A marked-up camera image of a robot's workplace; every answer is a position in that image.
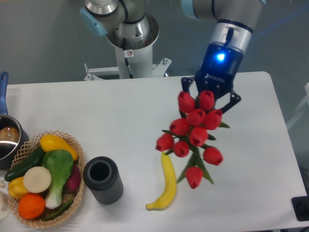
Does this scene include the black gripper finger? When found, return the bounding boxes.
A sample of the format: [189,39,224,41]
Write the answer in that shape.
[220,90,241,114]
[181,76,195,95]

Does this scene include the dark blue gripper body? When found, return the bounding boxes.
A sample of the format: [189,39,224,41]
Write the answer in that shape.
[195,44,243,100]

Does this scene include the red tulip bouquet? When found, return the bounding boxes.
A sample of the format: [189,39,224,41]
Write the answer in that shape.
[155,90,228,189]

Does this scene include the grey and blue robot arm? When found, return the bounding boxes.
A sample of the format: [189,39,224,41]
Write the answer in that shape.
[80,0,265,112]

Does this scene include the dark grey ribbed vase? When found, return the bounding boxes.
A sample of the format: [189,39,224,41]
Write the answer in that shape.
[83,156,124,205]

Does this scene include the yellow banana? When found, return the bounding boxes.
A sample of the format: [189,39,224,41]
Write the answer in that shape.
[145,152,177,211]

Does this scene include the black device at edge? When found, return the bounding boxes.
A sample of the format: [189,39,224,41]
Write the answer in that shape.
[291,196,309,221]

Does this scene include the yellow squash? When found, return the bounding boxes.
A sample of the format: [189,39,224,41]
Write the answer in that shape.
[40,134,78,161]

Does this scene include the purple sweet potato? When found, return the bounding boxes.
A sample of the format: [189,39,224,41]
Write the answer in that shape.
[66,165,81,191]

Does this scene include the green bok choy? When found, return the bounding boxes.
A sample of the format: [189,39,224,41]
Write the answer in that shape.
[42,149,73,209]

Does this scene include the woven wicker basket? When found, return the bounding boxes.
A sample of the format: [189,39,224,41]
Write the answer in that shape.
[8,130,85,229]

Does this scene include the dark green cucumber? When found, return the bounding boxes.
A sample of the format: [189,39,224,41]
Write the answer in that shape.
[4,145,45,182]

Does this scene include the round beige bun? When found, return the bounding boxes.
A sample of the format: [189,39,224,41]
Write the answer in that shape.
[23,166,52,193]

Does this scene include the green bean pods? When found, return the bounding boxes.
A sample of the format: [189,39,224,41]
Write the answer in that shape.
[42,198,74,221]

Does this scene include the orange fruit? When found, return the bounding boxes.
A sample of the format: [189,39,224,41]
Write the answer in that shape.
[18,193,45,219]

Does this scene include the yellow bell pepper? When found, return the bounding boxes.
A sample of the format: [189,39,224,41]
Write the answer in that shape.
[8,176,29,199]

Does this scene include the white garlic piece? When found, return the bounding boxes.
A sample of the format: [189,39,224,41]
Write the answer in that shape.
[0,180,6,189]

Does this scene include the white metal base frame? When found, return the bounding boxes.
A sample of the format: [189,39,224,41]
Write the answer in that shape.
[84,58,172,81]

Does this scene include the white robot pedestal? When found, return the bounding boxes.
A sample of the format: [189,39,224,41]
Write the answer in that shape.
[107,13,159,79]

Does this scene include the black pedestal cable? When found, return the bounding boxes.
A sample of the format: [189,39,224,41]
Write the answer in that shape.
[122,38,134,79]

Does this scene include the blue handled saucepan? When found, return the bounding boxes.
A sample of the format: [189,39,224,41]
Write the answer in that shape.
[0,72,29,170]

